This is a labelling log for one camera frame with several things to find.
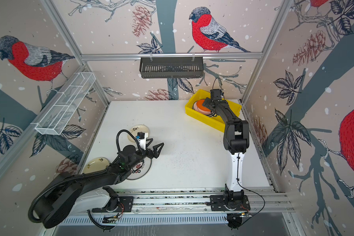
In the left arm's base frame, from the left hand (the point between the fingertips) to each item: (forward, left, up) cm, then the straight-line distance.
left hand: (160, 139), depth 81 cm
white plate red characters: (-12, +11, -13) cm, 21 cm away
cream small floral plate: (+18, +21, -15) cm, 31 cm away
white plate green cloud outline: (+31, -27, -11) cm, 42 cm away
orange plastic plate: (+39, -26, -11) cm, 48 cm away
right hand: (+33, -33, -4) cm, 47 cm away
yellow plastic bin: (+18, -35, -7) cm, 40 cm away
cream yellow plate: (-9, +39, -14) cm, 43 cm away
